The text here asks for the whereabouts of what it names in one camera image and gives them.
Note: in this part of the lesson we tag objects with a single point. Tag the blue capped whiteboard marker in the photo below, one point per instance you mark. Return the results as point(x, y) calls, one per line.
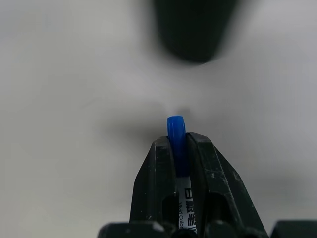
point(179, 148)

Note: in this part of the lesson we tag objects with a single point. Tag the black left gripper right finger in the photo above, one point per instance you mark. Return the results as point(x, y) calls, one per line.
point(218, 183)

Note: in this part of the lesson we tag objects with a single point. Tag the black round pen holder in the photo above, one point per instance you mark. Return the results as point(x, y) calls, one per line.
point(195, 29)

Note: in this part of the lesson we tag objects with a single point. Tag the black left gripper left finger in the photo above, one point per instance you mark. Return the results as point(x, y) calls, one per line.
point(153, 183)

